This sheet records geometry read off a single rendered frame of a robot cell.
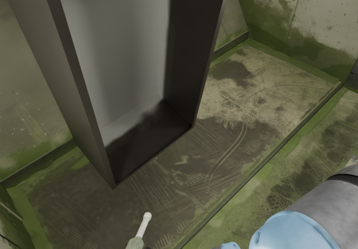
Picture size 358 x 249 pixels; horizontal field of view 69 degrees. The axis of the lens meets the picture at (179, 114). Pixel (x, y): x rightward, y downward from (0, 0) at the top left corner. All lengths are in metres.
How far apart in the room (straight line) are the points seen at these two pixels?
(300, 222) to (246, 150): 1.76
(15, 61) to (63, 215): 1.08
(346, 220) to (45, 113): 1.98
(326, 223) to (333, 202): 0.03
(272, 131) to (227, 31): 1.24
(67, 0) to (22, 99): 1.19
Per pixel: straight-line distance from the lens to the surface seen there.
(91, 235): 1.86
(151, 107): 1.69
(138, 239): 1.03
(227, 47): 2.95
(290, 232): 0.31
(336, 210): 0.33
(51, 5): 0.60
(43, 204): 2.09
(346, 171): 0.39
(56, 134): 2.14
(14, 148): 2.14
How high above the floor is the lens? 1.70
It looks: 47 degrees down
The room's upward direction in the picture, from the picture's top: 5 degrees counter-clockwise
